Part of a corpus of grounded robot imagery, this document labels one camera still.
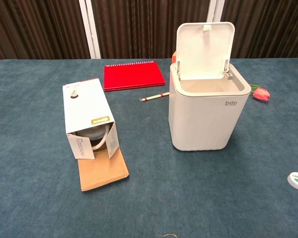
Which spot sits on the white plastic bin lid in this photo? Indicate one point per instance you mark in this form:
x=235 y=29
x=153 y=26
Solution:
x=203 y=47

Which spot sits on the orange object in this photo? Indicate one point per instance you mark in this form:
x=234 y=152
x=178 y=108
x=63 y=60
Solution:
x=174 y=56

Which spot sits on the white and red pen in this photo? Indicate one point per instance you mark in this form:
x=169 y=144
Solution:
x=154 y=96

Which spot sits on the red spiral notebook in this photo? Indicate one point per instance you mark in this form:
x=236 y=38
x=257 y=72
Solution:
x=134 y=75

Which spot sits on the white cardboard box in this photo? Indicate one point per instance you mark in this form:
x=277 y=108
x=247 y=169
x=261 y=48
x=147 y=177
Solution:
x=89 y=111

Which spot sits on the white mug in box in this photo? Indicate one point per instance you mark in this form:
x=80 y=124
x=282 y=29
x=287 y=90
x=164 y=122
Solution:
x=94 y=135

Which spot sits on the pink artificial tulip flower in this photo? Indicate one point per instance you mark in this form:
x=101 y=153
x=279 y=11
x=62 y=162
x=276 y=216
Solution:
x=261 y=94

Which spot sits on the white trash bin lid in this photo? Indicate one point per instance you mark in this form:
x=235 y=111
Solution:
x=201 y=119

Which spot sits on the white vertical frame post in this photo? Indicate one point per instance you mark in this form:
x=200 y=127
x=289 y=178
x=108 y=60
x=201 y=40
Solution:
x=90 y=28
x=214 y=12

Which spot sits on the blue table cloth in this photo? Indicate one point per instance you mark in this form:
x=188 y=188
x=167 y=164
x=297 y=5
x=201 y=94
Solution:
x=149 y=186

